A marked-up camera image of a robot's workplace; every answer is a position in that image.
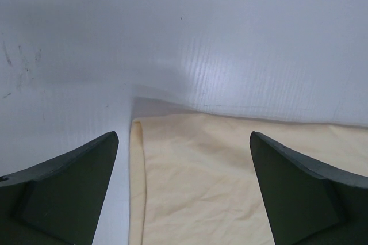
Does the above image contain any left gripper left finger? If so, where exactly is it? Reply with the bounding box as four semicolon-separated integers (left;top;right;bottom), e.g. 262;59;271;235
1;131;119;244

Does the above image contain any cream yellow t shirt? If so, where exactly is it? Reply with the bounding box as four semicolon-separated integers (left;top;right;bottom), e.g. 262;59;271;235
129;114;367;244

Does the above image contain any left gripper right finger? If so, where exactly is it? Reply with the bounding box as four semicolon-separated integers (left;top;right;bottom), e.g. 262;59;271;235
250;132;367;244

